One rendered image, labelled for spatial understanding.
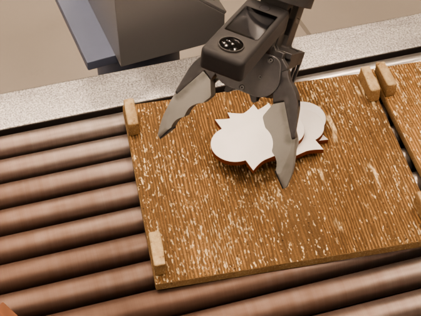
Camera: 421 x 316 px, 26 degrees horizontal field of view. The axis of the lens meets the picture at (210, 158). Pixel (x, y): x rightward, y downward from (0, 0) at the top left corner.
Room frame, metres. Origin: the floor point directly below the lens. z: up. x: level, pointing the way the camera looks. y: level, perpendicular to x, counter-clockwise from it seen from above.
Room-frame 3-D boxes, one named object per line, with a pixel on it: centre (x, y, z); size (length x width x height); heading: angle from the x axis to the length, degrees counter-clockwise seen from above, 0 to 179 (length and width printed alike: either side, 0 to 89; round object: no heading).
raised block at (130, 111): (1.00, 0.12, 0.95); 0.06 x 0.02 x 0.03; 11
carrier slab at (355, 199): (0.91, -0.09, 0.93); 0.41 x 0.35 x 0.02; 101
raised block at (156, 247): (0.74, 0.07, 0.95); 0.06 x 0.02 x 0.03; 11
